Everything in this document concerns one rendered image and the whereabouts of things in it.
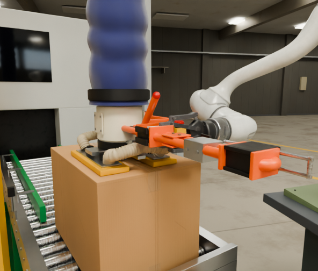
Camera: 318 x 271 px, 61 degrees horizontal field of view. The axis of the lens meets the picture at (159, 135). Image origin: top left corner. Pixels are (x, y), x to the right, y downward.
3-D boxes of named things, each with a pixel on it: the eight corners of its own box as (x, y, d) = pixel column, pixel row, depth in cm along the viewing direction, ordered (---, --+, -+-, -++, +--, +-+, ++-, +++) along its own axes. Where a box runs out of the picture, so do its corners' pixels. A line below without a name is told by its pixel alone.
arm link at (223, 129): (230, 145, 91) (217, 147, 88) (211, 141, 98) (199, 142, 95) (232, 118, 90) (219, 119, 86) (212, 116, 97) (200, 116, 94)
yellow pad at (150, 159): (114, 149, 121) (113, 138, 120) (134, 147, 126) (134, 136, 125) (153, 168, 92) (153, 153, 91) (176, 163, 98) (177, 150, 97)
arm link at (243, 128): (225, 151, 93) (202, 130, 102) (254, 147, 102) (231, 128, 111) (238, 125, 88) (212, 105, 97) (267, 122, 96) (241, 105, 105)
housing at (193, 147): (181, 157, 65) (182, 138, 64) (203, 154, 68) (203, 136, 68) (201, 163, 59) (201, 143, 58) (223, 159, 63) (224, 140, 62)
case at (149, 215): (55, 227, 133) (50, 147, 127) (128, 207, 155) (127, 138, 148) (101, 306, 84) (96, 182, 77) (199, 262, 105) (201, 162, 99)
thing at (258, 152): (217, 169, 54) (218, 144, 53) (242, 164, 58) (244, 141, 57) (252, 180, 47) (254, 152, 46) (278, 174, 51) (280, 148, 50)
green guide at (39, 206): (1, 159, 263) (0, 150, 262) (13, 157, 269) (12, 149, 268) (23, 227, 131) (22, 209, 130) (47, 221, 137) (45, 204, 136)
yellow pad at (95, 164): (70, 155, 110) (70, 143, 110) (94, 152, 116) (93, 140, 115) (100, 177, 82) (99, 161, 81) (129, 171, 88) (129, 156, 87)
